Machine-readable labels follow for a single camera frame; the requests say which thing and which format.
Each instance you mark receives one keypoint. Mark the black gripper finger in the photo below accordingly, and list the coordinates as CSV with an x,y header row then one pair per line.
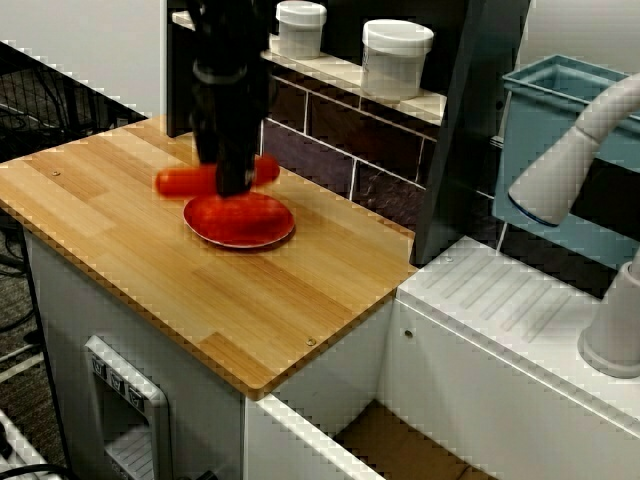
x,y
235,175

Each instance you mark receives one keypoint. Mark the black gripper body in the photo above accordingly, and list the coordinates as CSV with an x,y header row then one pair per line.
x,y
230,120

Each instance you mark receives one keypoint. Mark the red toy sausage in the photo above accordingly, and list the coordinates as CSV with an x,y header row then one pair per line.
x,y
185,181

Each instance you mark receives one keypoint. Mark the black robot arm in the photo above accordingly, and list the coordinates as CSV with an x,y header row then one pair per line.
x,y
225,35

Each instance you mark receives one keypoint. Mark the red round plate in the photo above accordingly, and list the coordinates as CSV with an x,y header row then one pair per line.
x,y
240,222

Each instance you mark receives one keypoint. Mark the dark kitchen side panel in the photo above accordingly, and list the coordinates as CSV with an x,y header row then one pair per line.
x,y
465,125
177,75

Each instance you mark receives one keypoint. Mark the white plastic jar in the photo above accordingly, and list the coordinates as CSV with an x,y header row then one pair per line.
x,y
300,30
397,60

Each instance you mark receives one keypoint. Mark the dark tiled backsplash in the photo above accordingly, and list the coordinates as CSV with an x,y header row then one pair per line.
x,y
350,150

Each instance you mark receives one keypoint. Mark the white kitchen shelf ledge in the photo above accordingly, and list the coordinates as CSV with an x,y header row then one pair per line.
x,y
340,75

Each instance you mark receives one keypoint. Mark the white toy sink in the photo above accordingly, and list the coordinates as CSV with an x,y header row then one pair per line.
x,y
475,350

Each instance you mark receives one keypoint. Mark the teal plastic bin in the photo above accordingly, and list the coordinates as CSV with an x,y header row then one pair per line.
x,y
545,100

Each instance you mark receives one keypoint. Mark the brown cardboard sheet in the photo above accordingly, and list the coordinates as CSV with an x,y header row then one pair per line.
x,y
400,445

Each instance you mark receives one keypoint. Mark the white toy faucet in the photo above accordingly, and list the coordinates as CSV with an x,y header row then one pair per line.
x,y
555,170

